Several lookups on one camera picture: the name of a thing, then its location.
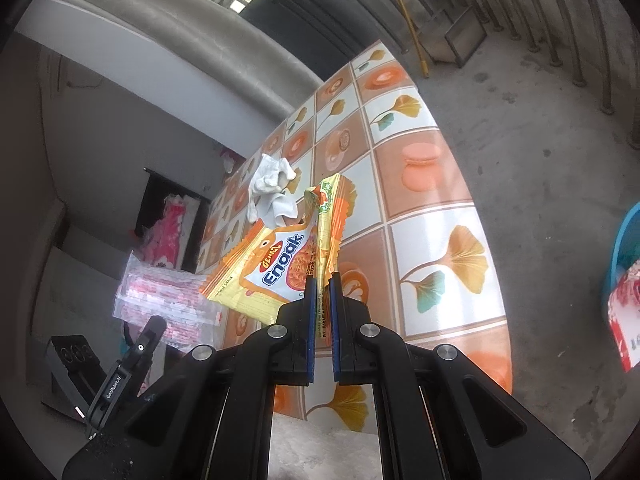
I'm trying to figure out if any pink floral cloth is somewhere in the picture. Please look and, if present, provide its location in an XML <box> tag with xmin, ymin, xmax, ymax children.
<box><xmin>135</xmin><ymin>192</ymin><xmax>202</xmax><ymax>272</ymax></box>

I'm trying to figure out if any yellow noodle snack packet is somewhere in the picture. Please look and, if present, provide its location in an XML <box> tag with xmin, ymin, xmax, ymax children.
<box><xmin>197</xmin><ymin>172</ymin><xmax>361</xmax><ymax>351</ymax></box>

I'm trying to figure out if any table with orange patterned cloth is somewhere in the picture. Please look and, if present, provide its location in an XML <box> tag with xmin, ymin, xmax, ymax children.
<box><xmin>197</xmin><ymin>40</ymin><xmax>516</xmax><ymax>433</ymax></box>

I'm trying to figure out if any blue plastic basin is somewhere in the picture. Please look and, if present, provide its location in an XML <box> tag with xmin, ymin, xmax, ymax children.
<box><xmin>607</xmin><ymin>202</ymin><xmax>640</xmax><ymax>306</ymax></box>

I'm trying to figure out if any clear bag with pink print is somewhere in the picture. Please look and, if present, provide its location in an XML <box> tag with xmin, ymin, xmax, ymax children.
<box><xmin>112</xmin><ymin>252</ymin><xmax>227</xmax><ymax>357</ymax></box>

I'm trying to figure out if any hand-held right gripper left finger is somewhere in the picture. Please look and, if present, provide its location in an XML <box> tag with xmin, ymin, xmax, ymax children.
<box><xmin>62</xmin><ymin>272</ymin><xmax>321</xmax><ymax>480</ymax></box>

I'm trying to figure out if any crumpled white tissue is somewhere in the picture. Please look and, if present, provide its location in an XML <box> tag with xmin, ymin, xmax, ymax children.
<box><xmin>246</xmin><ymin>152</ymin><xmax>302</xmax><ymax>229</ymax></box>

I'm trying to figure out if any red and white packet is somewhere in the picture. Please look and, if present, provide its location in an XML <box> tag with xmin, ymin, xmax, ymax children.
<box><xmin>605</xmin><ymin>260</ymin><xmax>640</xmax><ymax>373</ymax></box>

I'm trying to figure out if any yellow stick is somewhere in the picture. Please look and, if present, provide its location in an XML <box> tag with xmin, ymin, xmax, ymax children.
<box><xmin>377</xmin><ymin>0</ymin><xmax>432</xmax><ymax>79</ymax></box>

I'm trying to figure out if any metal frame box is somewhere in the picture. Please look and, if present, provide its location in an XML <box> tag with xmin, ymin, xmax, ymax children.
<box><xmin>417</xmin><ymin>7</ymin><xmax>488</xmax><ymax>69</ymax></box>

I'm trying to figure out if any metal balcony railing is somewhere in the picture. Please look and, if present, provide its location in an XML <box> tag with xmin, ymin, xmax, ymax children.
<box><xmin>395</xmin><ymin>0</ymin><xmax>640</xmax><ymax>151</ymax></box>

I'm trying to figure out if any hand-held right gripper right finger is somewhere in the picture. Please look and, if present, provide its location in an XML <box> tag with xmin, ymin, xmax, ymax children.
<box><xmin>327</xmin><ymin>271</ymin><xmax>588</xmax><ymax>480</ymax></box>

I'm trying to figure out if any dark door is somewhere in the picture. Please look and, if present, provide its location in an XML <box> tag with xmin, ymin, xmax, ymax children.
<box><xmin>240</xmin><ymin>0</ymin><xmax>386</xmax><ymax>82</ymax></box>

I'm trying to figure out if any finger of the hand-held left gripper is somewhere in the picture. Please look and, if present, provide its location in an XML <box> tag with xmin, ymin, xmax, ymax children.
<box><xmin>85</xmin><ymin>315</ymin><xmax>168</xmax><ymax>429</ymax></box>

